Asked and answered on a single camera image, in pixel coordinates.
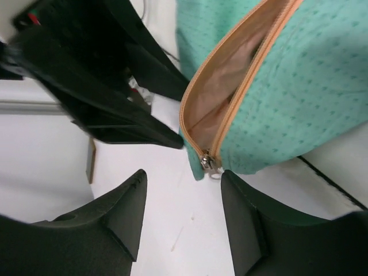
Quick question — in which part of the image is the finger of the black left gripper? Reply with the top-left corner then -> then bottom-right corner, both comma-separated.
37,1 -> 189,101
8,28 -> 183,149

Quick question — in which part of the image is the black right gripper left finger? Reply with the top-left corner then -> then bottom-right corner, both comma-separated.
1,169 -> 147,275

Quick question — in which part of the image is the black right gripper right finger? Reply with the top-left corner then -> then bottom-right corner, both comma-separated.
221,170 -> 367,275

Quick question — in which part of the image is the orange and teal zip jacket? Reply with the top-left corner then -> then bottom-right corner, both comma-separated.
177,1 -> 367,181

